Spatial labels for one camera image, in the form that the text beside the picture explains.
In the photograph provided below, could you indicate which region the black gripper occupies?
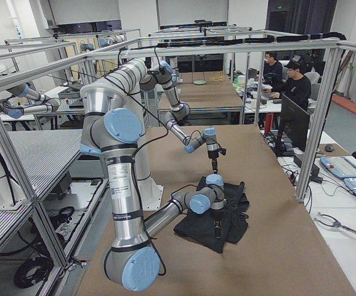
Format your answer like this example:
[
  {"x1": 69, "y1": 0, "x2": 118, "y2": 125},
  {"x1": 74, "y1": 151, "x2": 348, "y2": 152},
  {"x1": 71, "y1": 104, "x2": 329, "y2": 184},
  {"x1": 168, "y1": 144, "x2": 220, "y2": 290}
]
[
  {"x1": 210, "y1": 209, "x2": 225, "y2": 238},
  {"x1": 208, "y1": 148, "x2": 227, "y2": 173}
]

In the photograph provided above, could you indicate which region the black t-shirt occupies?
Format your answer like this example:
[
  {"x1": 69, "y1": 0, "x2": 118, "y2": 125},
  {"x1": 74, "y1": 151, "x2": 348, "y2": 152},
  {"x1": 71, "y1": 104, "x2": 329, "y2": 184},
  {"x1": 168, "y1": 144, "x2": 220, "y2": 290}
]
[{"x1": 174, "y1": 181, "x2": 249, "y2": 253}]

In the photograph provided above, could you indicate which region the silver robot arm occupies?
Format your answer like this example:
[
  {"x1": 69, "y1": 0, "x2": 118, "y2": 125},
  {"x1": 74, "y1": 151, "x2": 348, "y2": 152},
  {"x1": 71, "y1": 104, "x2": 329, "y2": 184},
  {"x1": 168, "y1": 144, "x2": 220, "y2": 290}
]
[
  {"x1": 80, "y1": 58, "x2": 225, "y2": 292},
  {"x1": 140, "y1": 60, "x2": 226, "y2": 174}
]

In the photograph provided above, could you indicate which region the black computer monitor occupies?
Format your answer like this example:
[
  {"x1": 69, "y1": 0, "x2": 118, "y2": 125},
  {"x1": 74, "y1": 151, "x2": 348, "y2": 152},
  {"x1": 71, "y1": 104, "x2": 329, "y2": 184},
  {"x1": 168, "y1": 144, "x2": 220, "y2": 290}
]
[{"x1": 274, "y1": 94, "x2": 310, "y2": 156}]

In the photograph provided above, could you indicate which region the person with glasses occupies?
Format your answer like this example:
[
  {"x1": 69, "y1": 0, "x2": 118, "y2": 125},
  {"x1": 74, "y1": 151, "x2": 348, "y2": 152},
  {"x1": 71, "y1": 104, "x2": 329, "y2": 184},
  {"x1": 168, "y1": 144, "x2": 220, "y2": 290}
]
[{"x1": 263, "y1": 52, "x2": 283, "y2": 86}]

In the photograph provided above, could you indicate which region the person in black cap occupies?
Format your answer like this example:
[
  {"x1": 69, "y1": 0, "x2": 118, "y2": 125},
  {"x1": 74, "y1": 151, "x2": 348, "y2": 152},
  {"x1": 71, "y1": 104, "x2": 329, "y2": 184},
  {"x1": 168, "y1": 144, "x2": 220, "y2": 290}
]
[{"x1": 263, "y1": 55, "x2": 311, "y2": 111}]

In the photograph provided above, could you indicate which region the blue white teach pendant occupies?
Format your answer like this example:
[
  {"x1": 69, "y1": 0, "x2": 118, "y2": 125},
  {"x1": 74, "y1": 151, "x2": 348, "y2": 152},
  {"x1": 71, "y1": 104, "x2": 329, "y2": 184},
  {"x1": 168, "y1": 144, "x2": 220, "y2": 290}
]
[{"x1": 320, "y1": 157, "x2": 356, "y2": 179}]

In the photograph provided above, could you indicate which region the striped aluminium workbench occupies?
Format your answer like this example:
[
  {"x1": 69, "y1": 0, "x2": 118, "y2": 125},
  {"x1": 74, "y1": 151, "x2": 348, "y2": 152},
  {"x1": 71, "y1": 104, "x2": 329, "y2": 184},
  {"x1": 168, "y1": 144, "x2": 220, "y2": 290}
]
[{"x1": 0, "y1": 128, "x2": 85, "y2": 269}]

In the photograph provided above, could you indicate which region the aluminium cage frame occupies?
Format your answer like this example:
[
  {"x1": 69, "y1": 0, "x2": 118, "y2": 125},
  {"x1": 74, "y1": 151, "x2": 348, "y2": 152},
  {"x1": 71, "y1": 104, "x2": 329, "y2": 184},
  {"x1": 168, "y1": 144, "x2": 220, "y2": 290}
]
[{"x1": 0, "y1": 28, "x2": 346, "y2": 266}]

